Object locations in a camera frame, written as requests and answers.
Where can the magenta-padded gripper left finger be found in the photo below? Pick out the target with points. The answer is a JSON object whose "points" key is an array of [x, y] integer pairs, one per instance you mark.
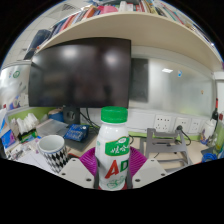
{"points": [[78, 170]]}

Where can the white paper sheet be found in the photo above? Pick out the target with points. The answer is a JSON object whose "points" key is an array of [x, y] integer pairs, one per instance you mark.
{"points": [[30, 160]]}

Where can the grey metal laptop stand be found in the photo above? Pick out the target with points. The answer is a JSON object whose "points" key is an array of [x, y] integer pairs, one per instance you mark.
{"points": [[166, 143]]}

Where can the black computer monitor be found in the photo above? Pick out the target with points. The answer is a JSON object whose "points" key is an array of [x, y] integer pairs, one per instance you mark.
{"points": [[80, 73]]}

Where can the dark wine bottle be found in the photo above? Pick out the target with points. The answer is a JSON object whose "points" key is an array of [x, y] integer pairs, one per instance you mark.
{"points": [[215, 111]]}

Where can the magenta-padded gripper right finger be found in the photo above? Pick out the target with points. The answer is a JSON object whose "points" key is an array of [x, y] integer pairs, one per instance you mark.
{"points": [[146, 171]]}

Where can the white jar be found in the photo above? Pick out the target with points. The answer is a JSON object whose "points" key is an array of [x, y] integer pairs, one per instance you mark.
{"points": [[210, 129]]}

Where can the small blue box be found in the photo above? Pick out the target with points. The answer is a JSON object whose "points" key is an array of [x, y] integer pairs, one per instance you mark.
{"points": [[76, 132]]}

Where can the white bottle with green cap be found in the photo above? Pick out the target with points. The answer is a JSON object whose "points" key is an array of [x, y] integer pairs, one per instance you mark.
{"points": [[111, 150]]}

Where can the clear plastic box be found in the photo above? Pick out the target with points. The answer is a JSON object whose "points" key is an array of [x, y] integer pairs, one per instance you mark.
{"points": [[51, 127]]}

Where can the black-white checkered mug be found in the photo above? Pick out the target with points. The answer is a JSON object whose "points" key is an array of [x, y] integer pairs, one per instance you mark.
{"points": [[55, 156]]}

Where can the stack of white tissues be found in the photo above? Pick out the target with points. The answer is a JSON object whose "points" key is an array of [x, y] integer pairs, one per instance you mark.
{"points": [[25, 125]]}

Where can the shelf unit with books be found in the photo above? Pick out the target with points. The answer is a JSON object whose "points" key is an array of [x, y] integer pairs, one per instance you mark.
{"points": [[133, 26]]}

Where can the white wall outlet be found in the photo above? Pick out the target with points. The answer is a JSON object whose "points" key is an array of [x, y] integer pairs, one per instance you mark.
{"points": [[185, 122], [196, 126], [162, 123]]}

